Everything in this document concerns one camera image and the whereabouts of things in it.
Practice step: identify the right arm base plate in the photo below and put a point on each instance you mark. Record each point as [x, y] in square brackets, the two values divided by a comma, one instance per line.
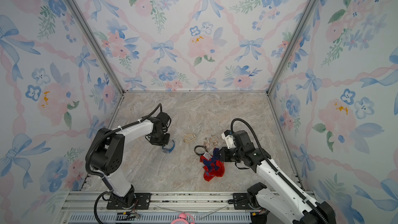
[242, 200]

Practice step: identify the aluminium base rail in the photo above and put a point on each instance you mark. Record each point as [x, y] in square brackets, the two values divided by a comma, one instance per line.
[161, 201]

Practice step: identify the white cloth care label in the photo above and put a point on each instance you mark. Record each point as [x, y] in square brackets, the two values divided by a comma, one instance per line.
[207, 156]

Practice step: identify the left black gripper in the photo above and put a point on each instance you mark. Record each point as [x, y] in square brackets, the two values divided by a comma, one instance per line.
[154, 141]

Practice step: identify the pink round object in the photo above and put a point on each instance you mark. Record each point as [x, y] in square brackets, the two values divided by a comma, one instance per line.
[184, 218]

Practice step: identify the blue strap watch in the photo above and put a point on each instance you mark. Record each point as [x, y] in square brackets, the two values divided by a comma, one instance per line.
[169, 147]

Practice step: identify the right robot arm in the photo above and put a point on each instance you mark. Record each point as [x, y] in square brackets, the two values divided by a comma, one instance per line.
[286, 200]

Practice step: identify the gold bracelet watch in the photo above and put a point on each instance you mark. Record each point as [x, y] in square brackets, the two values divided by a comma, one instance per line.
[214, 140]

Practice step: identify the red blue patterned cloth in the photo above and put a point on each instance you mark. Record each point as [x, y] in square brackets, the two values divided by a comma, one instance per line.
[213, 167]

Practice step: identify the small gold watch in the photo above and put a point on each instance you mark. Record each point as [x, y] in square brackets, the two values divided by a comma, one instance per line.
[206, 143]

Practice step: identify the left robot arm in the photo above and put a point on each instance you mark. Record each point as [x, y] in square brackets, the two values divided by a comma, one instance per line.
[104, 157]

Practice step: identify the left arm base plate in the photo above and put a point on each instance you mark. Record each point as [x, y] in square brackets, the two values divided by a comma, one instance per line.
[141, 200]

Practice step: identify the black watch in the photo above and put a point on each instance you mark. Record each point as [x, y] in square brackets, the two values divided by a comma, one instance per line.
[200, 150]

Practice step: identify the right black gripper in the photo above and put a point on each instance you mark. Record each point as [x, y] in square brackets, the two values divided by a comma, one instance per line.
[224, 157]

